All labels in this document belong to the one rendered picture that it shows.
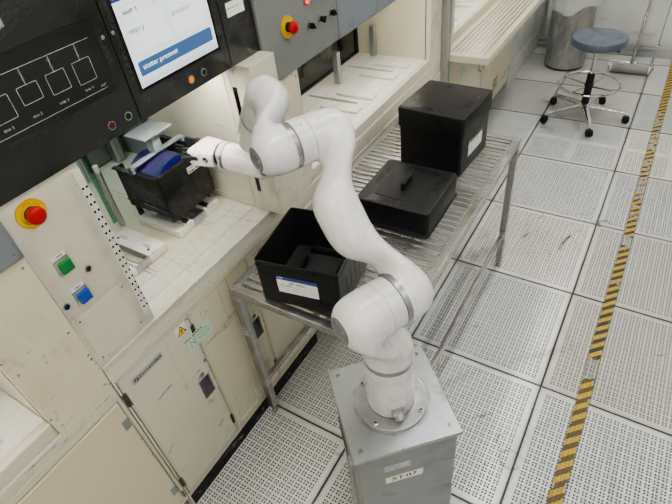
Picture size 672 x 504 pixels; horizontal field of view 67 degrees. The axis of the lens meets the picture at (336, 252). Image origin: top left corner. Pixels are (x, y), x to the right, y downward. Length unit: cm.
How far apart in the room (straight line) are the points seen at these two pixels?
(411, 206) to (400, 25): 138
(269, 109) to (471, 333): 171
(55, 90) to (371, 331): 82
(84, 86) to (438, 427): 113
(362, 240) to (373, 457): 55
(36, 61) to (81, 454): 100
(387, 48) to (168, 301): 196
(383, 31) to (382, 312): 218
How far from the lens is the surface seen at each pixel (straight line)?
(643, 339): 269
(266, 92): 113
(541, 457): 222
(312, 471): 216
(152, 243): 180
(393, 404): 129
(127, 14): 134
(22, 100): 121
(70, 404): 151
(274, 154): 102
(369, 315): 101
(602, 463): 227
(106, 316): 147
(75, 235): 133
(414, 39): 293
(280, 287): 158
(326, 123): 107
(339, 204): 103
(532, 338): 254
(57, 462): 160
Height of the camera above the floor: 193
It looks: 41 degrees down
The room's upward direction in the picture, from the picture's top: 8 degrees counter-clockwise
